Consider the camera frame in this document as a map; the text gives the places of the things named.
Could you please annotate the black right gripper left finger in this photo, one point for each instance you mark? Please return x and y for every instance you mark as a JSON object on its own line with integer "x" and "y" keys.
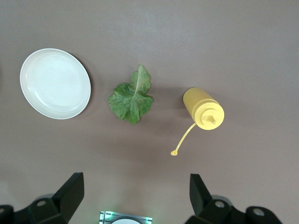
{"x": 60, "y": 205}

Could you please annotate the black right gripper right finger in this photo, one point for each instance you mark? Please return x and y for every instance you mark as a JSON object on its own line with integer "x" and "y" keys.
{"x": 205, "y": 207}

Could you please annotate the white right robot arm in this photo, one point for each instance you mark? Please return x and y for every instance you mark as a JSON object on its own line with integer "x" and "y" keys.
{"x": 127, "y": 222}

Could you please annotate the yellow squeeze bottle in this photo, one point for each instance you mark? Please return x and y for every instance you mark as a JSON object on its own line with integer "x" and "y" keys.
{"x": 203, "y": 107}

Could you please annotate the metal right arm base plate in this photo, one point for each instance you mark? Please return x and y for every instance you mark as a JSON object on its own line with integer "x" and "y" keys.
{"x": 107, "y": 217}

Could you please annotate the green lettuce leaf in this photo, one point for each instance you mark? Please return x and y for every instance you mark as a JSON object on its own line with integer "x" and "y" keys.
{"x": 130, "y": 102}

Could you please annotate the cream round plate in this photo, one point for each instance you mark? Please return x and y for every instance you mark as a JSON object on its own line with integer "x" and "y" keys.
{"x": 56, "y": 84}

